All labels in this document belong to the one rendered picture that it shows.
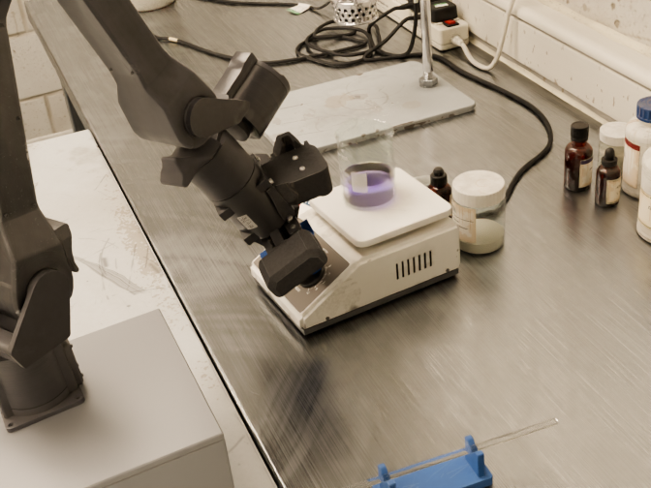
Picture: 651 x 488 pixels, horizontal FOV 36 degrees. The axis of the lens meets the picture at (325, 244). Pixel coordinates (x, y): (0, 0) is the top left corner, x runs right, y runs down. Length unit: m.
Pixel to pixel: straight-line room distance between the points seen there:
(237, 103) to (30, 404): 0.31
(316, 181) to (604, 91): 0.57
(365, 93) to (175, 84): 0.71
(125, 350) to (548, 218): 0.57
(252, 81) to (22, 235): 0.28
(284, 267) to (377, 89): 0.67
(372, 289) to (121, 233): 0.37
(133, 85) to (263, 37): 0.98
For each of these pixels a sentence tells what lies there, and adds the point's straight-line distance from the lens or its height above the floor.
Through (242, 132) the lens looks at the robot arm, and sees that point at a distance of 0.96.
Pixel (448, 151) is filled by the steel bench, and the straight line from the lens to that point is 1.39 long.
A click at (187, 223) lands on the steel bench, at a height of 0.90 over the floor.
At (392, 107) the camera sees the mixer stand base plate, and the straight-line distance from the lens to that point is 1.50.
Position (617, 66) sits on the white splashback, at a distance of 1.40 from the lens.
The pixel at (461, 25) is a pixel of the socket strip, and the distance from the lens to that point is 1.71.
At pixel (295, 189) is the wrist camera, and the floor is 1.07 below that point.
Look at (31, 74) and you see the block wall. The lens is 3.53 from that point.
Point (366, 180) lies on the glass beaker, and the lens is 1.07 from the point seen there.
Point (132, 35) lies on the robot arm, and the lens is 0.85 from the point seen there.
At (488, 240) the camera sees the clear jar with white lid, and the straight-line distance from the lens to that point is 1.16.
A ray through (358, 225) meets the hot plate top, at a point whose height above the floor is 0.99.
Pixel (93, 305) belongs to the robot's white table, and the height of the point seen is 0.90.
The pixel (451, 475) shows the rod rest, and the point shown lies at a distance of 0.89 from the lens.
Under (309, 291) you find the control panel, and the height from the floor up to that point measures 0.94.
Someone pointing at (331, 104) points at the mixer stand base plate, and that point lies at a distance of 1.53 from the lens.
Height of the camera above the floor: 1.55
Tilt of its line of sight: 32 degrees down
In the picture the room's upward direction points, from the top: 6 degrees counter-clockwise
